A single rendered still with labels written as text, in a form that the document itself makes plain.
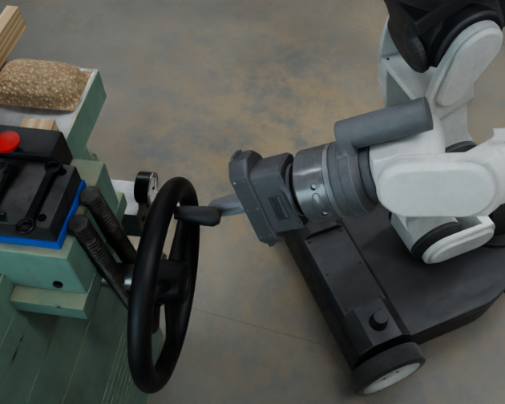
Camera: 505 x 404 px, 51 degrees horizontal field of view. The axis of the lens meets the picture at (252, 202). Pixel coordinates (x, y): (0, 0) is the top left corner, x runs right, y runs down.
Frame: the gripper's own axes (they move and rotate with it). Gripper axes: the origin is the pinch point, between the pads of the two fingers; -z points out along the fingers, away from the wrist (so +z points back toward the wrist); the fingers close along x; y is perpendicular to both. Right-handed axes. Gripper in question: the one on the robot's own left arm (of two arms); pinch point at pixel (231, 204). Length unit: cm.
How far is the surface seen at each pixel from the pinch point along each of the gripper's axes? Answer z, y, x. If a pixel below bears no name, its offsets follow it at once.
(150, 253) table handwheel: -4.5, 12.2, 2.1
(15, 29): -35, -19, 31
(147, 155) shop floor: -86, -96, -19
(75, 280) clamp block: -14.4, 14.8, 1.9
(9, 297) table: -24.1, 16.8, 2.4
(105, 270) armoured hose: -14.6, 10.2, -0.2
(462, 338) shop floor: 6, -67, -90
